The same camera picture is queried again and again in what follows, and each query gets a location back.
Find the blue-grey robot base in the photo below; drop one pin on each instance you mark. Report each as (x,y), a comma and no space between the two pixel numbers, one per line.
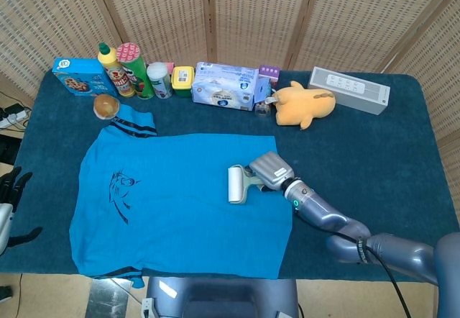
(223,296)

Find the blue t-shirt with cat print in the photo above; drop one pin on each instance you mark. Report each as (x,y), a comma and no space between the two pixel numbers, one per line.
(179,210)

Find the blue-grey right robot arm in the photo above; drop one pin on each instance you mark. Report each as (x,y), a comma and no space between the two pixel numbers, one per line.
(323,213)

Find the blue cookie box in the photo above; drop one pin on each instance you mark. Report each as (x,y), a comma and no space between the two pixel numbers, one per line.
(81,80)

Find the white and green can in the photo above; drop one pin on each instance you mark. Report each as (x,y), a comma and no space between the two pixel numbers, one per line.
(160,82)

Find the clear jar of nuts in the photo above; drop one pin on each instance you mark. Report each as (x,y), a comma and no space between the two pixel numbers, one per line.
(263,108)

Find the wicker folding screen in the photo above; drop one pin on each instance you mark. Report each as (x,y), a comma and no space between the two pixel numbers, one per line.
(251,16)

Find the green box with yellow lid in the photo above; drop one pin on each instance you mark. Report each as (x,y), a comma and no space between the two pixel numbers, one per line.
(182,80)

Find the white floor power strip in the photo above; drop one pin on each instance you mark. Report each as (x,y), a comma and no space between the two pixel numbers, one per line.
(12,118)

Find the yellow bottle with green cap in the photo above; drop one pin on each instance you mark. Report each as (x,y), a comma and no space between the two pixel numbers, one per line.
(115,75)

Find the green Pringles can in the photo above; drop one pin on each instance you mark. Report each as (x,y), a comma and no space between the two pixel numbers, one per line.
(138,77)

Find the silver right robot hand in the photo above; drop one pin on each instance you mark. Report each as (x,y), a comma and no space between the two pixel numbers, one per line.
(271,168)

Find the orange plush toy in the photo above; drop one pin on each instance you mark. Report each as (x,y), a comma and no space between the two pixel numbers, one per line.
(305,105)

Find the shiny metal base plate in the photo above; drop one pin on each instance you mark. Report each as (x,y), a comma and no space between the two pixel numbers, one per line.
(106,300)

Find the dark blue carpeted table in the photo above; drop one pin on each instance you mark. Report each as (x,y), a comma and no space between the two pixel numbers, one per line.
(359,134)

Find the pale green lint roller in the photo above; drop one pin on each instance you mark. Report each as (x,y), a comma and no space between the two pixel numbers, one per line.
(235,185)

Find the purple small box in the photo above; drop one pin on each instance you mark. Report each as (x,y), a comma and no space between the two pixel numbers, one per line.
(269,73)

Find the grey power strip box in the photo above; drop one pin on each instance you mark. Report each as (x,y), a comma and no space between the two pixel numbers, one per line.
(348,91)

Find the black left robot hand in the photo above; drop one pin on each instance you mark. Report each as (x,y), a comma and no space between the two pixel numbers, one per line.
(5,221)

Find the blue-white tissue pack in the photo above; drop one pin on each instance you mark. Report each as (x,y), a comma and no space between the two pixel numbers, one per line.
(223,87)

